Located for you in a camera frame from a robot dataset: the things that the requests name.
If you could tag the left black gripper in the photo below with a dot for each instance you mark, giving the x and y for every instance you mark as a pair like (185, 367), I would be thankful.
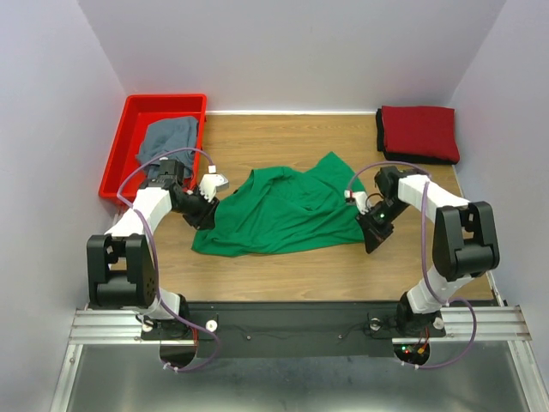
(206, 218)

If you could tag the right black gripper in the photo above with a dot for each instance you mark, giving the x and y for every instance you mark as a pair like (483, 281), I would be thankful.
(371, 235)

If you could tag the green t shirt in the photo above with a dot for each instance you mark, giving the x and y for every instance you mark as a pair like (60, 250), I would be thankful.
(281, 210)

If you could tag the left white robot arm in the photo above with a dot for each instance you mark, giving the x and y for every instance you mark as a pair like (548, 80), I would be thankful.
(122, 263)

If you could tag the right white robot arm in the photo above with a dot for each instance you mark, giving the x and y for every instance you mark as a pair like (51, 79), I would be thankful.
(464, 243)

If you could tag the grey t shirt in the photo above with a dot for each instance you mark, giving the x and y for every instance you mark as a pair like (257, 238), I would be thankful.
(167, 135)

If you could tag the folded black t shirt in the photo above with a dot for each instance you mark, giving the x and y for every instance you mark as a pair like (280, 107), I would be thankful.
(386, 141)

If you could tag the red plastic bin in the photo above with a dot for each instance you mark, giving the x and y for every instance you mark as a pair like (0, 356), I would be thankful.
(140, 111)

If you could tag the folded red t shirt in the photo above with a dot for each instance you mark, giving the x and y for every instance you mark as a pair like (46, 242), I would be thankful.
(420, 129)

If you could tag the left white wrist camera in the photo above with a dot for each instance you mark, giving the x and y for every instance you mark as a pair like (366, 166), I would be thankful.
(212, 183)

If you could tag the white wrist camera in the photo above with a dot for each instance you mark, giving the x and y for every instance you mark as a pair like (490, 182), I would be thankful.
(212, 183)
(363, 201)

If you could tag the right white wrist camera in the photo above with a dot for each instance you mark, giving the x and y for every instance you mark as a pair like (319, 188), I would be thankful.
(363, 201)

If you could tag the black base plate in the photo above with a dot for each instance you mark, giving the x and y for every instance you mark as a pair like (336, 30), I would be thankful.
(295, 329)

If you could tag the aluminium rail frame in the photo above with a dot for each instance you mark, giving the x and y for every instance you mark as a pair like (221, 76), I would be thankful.
(483, 363)

